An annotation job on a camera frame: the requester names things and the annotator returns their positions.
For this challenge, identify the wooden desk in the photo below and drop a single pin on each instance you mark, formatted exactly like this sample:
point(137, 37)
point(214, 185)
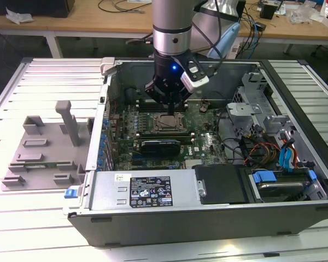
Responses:
point(71, 20)

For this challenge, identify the black graphics card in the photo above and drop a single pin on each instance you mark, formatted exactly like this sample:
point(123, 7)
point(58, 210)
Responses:
point(160, 147)

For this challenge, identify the grey case corner latch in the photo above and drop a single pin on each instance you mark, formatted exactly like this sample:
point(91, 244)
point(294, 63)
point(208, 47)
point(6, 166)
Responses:
point(108, 65)

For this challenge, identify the black plastic drive cover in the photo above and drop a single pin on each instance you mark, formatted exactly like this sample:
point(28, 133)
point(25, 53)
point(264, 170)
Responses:
point(221, 185)

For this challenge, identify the CPU socket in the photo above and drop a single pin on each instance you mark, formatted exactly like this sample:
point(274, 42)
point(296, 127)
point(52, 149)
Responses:
point(156, 130)

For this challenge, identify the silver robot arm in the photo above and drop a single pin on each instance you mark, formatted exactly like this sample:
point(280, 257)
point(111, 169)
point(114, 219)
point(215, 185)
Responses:
point(172, 27)

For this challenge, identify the green motherboard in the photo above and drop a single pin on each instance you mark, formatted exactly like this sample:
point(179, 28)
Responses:
point(207, 142)

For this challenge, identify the clear plastic bags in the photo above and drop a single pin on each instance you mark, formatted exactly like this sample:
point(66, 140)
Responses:
point(303, 13)

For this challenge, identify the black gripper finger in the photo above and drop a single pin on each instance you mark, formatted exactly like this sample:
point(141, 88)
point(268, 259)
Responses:
point(184, 95)
point(154, 91)

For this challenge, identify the blue case latch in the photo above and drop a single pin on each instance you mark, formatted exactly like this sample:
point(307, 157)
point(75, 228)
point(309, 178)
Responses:
point(71, 193)

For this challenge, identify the small black flat device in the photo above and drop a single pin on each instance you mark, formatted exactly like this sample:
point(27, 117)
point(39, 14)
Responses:
point(261, 26)

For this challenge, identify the silver metal drive cage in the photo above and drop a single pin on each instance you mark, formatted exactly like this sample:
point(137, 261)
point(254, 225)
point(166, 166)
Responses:
point(243, 109)

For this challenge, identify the black box on desk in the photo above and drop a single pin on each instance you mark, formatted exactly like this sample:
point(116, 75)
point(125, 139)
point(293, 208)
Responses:
point(30, 6)

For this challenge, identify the grey power supply unit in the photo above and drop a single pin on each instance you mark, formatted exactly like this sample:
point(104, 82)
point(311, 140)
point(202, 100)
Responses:
point(109, 191)

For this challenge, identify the grey parts rack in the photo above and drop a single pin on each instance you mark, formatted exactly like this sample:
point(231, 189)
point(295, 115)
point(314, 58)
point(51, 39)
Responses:
point(57, 152)

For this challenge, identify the black PC case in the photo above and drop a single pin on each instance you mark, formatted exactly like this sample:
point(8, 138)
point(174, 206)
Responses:
point(180, 226)

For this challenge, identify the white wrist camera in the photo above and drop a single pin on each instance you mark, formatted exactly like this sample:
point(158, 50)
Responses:
point(195, 80)

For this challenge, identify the metal expansion slot panel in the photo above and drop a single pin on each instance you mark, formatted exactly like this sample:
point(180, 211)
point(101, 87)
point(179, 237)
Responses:
point(102, 152)

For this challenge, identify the silver chipset heatsink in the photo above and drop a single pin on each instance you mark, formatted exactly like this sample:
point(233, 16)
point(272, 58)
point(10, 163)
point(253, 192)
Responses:
point(194, 163)

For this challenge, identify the crumpled white paper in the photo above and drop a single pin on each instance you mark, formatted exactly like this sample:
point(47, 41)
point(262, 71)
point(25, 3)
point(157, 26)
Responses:
point(17, 17)

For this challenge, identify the hard disk in blue carrier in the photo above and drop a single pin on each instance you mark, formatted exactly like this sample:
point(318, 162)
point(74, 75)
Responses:
point(278, 188)

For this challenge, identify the small black block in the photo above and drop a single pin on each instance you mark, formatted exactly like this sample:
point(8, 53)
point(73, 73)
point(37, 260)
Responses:
point(269, 12)

